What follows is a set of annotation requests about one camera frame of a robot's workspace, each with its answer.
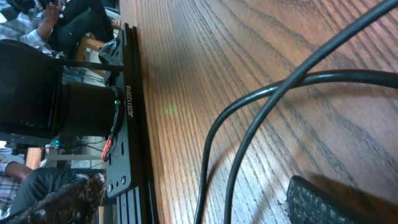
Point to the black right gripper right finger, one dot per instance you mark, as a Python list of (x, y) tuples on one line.
[(309, 204)]

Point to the seated person in background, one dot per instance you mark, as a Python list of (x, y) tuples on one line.
[(44, 26)]

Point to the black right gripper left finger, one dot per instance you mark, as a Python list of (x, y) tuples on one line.
[(75, 202)]

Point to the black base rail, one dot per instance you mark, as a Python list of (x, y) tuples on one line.
[(129, 172)]

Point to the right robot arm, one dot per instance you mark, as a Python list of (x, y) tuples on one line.
[(42, 96)]

